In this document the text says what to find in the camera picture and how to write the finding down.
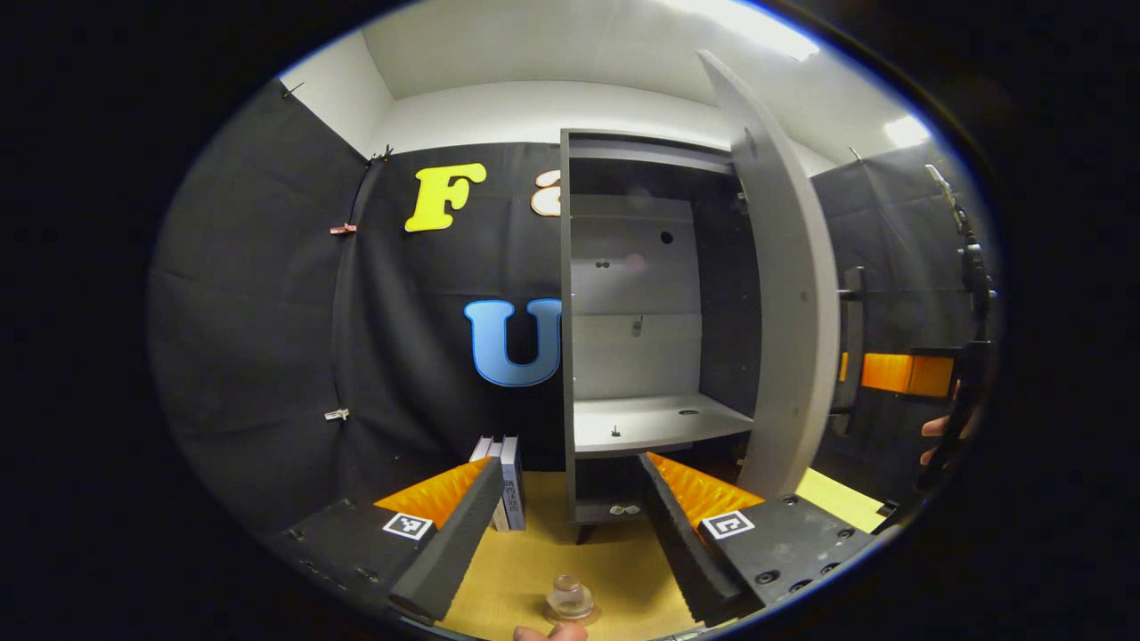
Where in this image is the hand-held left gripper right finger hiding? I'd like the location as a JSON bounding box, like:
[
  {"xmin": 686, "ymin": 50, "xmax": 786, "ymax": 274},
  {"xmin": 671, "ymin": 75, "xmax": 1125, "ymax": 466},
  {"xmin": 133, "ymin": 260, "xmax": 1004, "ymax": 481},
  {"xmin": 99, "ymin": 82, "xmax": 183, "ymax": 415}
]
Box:
[{"xmin": 639, "ymin": 451, "xmax": 878, "ymax": 629}]

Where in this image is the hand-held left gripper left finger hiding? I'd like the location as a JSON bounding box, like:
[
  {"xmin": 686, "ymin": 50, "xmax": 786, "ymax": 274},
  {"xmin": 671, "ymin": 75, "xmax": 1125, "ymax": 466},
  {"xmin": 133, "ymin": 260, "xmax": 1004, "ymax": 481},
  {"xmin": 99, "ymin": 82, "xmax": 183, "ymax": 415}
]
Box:
[{"xmin": 267, "ymin": 456, "xmax": 506, "ymax": 624}]

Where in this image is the black cabinet door handle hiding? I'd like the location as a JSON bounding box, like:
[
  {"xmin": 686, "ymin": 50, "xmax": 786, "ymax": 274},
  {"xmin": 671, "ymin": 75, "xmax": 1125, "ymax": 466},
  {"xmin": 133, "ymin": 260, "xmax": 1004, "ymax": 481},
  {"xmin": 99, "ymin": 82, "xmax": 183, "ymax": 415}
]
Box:
[{"xmin": 831, "ymin": 265, "xmax": 867, "ymax": 437}]

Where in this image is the clear plastic bottle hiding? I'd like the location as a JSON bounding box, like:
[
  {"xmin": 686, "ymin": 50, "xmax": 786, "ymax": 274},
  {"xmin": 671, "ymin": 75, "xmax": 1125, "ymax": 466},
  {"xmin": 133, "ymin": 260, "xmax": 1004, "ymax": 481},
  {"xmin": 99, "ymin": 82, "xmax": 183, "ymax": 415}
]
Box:
[{"xmin": 545, "ymin": 574, "xmax": 596, "ymax": 621}]

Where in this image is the beige cabinet door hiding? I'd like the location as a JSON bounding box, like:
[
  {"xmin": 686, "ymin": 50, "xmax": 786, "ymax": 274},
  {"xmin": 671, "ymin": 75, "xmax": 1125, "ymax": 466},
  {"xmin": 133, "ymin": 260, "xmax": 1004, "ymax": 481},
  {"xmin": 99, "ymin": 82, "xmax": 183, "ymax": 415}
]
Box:
[{"xmin": 696, "ymin": 49, "xmax": 843, "ymax": 499}]

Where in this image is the dark grey cabinet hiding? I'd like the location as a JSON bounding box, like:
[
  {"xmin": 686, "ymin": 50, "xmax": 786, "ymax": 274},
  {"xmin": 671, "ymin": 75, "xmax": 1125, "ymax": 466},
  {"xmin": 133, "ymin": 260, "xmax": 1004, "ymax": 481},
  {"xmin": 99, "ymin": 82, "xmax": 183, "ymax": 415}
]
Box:
[{"xmin": 559, "ymin": 129, "xmax": 767, "ymax": 544}]

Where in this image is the grey book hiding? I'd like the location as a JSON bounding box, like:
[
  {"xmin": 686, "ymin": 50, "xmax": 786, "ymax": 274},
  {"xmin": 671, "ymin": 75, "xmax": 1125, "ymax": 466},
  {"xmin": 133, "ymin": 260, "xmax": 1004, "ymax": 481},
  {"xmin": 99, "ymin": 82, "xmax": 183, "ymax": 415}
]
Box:
[{"xmin": 499, "ymin": 434, "xmax": 527, "ymax": 532}]

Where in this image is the white book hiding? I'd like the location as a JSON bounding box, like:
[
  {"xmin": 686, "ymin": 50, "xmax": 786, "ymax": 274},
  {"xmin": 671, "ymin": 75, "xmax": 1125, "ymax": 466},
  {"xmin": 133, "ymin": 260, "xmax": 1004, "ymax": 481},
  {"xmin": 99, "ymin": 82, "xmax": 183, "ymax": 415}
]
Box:
[{"xmin": 469, "ymin": 434, "xmax": 510, "ymax": 532}]

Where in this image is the black backdrop cloth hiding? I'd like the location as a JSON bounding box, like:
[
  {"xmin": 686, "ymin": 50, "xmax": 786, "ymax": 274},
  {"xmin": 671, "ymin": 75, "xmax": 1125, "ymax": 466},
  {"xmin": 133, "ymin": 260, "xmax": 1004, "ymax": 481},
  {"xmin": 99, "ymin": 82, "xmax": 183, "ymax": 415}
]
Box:
[{"xmin": 147, "ymin": 78, "xmax": 989, "ymax": 535}]

